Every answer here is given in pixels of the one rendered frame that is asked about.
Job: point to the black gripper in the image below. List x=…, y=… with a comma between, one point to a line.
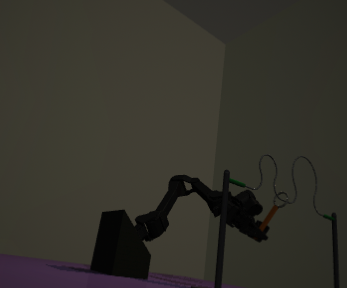
x=246, y=224

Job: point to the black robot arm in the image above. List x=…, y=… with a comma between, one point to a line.
x=157, y=222

